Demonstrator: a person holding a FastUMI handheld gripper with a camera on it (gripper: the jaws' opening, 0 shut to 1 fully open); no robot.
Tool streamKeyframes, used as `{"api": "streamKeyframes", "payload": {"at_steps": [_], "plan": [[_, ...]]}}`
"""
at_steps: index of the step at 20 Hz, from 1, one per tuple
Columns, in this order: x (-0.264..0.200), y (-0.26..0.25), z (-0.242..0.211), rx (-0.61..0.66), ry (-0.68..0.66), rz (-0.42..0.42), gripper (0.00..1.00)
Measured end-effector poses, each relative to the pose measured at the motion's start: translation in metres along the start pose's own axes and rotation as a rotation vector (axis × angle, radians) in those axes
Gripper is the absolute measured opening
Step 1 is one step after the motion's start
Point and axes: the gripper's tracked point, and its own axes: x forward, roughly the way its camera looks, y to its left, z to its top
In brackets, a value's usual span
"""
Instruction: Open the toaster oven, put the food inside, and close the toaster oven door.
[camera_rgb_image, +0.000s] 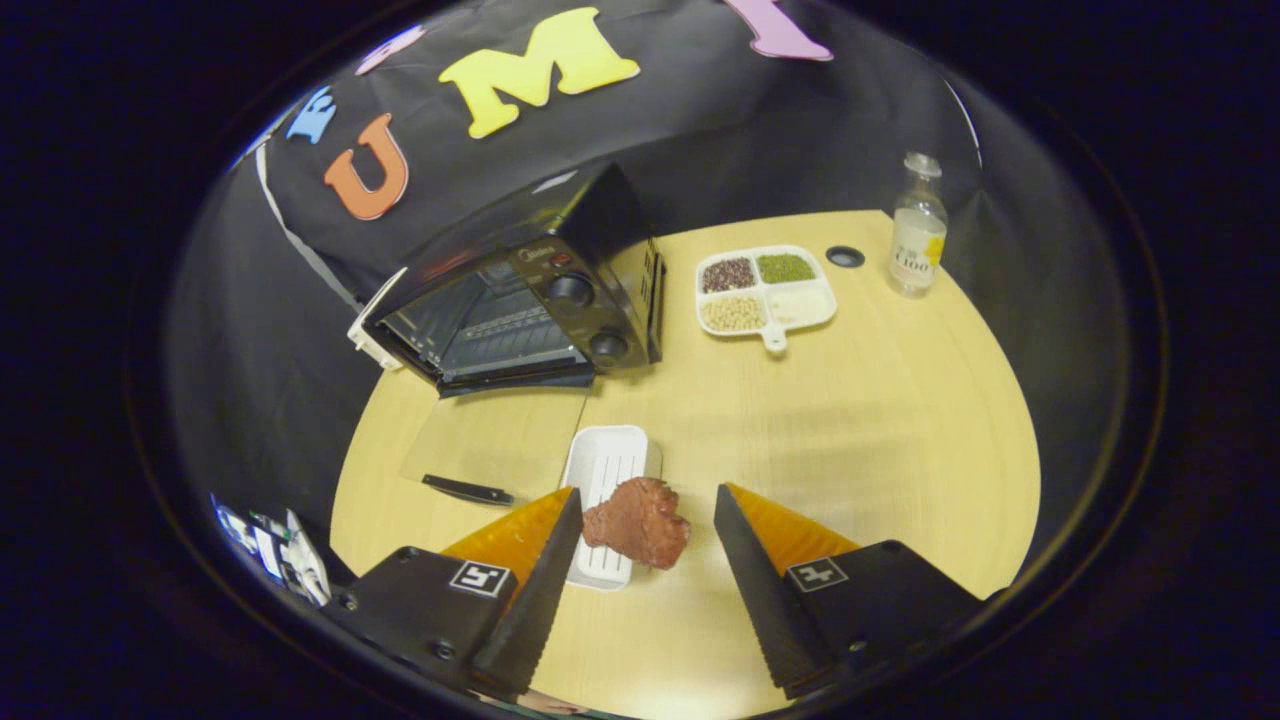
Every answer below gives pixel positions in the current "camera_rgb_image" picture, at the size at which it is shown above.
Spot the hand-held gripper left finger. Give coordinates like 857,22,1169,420
322,487,585,699

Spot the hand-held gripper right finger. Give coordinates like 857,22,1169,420
713,483,988,700

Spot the red raw meat slice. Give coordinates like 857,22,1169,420
582,477,691,571

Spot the black toaster oven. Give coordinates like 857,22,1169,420
362,160,666,507

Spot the white bread toaster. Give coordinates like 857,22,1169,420
347,268,407,372

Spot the small white rectangular tray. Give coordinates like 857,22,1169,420
560,425,663,591

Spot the white and blue printed clutter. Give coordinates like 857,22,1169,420
212,495,332,607

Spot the white divided plate with beans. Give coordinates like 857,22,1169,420
695,245,838,354

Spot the clear glass bottle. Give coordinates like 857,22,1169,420
888,152,949,299

